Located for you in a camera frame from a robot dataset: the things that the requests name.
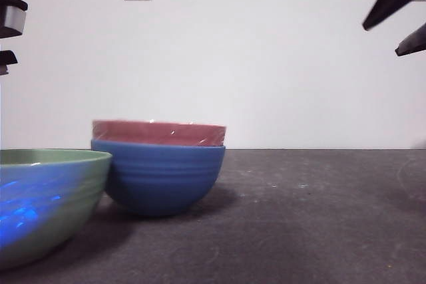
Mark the red ribbed bowl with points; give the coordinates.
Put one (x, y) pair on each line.
(149, 132)

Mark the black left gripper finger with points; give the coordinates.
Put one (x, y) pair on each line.
(7, 58)

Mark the green ribbed bowl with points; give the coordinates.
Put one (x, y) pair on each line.
(50, 211)

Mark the blue ribbed bowl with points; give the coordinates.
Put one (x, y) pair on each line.
(166, 181)

